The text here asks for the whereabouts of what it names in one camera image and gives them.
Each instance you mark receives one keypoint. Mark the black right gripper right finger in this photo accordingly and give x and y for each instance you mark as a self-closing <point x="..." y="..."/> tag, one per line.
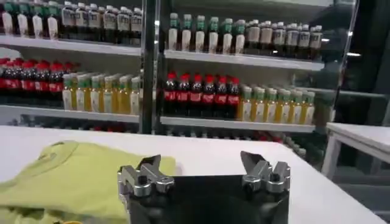
<point x="264" y="176"/>

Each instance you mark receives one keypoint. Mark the yellow-green shirt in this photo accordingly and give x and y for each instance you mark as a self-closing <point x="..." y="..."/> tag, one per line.
<point x="70" y="182"/>

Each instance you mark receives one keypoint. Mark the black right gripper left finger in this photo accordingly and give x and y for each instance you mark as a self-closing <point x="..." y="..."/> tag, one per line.
<point x="146" y="178"/>

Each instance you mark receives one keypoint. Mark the white side table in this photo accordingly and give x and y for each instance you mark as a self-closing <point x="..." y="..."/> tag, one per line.
<point x="359" y="140"/>

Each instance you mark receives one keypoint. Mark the shelf rack with bottles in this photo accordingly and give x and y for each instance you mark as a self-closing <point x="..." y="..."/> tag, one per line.
<point x="170" y="70"/>

